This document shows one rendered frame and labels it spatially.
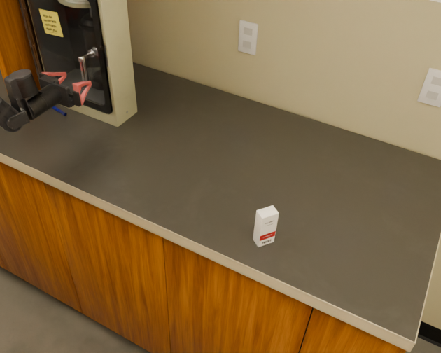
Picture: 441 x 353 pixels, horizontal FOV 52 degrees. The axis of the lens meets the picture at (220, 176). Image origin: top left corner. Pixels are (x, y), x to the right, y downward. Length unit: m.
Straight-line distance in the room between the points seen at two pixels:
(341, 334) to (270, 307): 0.19
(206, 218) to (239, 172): 0.22
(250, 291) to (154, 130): 0.63
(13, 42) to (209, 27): 0.66
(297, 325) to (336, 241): 0.25
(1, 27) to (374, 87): 1.20
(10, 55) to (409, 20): 1.25
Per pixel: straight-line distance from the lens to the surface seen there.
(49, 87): 1.38
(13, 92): 1.31
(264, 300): 1.27
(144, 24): 1.90
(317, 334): 1.29
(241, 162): 1.42
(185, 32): 1.80
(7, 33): 1.68
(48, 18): 1.55
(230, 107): 1.68
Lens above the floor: 1.85
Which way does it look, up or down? 41 degrees down
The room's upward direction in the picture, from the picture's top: 3 degrees clockwise
